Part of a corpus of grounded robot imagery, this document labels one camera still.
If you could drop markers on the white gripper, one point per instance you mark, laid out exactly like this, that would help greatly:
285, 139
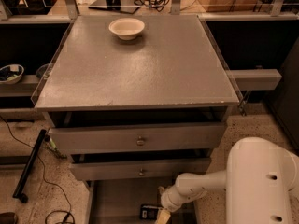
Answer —
168, 199

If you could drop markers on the dark rxbar blueberry packet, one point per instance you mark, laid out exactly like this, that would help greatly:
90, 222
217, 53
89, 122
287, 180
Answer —
149, 212

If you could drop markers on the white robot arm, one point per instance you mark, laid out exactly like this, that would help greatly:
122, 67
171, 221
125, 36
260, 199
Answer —
259, 179

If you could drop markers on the bottom grey drawer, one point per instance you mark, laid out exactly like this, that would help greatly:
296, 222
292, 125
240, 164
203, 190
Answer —
121, 201

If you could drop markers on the grey drawer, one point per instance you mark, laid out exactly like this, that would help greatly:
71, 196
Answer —
138, 169
121, 201
137, 138

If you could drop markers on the middle grey drawer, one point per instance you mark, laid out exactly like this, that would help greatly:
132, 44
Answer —
138, 169

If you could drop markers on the top grey drawer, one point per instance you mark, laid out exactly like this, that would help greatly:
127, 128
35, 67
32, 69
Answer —
137, 138

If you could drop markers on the grey drawer cabinet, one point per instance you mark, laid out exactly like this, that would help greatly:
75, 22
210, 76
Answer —
172, 73

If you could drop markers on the white bowl on counter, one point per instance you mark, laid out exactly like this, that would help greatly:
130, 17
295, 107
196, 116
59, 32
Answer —
126, 28

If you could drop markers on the black bar on floor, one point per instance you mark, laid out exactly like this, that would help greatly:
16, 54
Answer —
18, 192

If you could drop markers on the dark bowl on shelf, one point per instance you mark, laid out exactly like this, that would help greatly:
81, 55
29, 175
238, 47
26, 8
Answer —
43, 71

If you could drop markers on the white bowl with items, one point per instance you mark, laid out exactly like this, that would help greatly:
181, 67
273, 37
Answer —
11, 74

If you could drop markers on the black monitor stand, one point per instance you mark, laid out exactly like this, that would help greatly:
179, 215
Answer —
121, 6

